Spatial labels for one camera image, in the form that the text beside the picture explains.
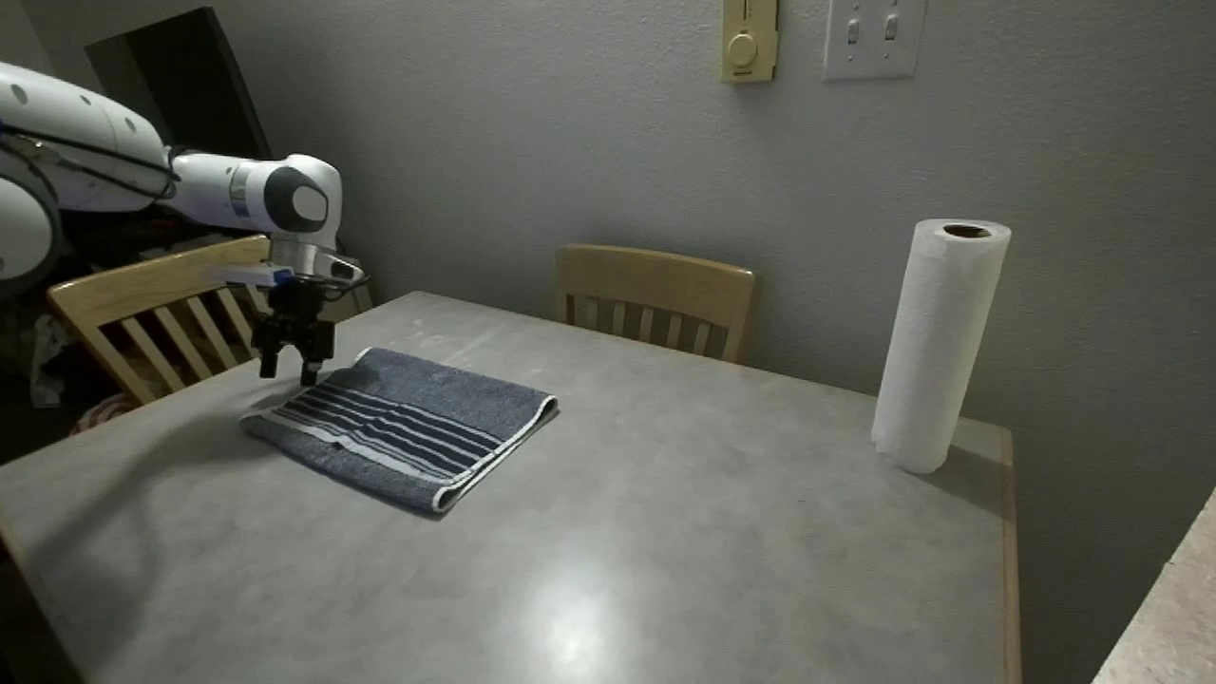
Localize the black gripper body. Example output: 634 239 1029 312
255 277 336 364

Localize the blue striped towel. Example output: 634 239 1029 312
239 347 562 519

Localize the white paper towel roll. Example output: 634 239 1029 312
867 212 1013 480

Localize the wooden chair with slatted backrest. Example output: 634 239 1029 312
45 232 293 410

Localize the wooden chair with curved backrest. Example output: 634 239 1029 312
550 239 759 364

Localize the speckled beige countertop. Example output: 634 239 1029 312
1091 492 1216 684

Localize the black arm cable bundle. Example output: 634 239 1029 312
0 128 183 203

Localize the white light switch plate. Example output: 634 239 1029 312
819 0 934 86

